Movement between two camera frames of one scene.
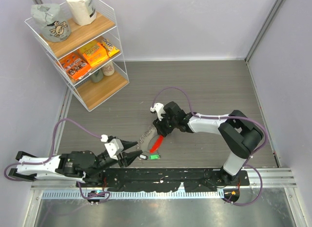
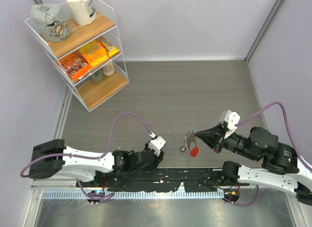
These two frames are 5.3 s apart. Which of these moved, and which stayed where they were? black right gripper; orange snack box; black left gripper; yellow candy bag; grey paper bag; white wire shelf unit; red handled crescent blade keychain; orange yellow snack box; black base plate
Moved: black right gripper; red handled crescent blade keychain; black left gripper
Stayed: grey paper bag; white wire shelf unit; orange yellow snack box; black base plate; yellow candy bag; orange snack box
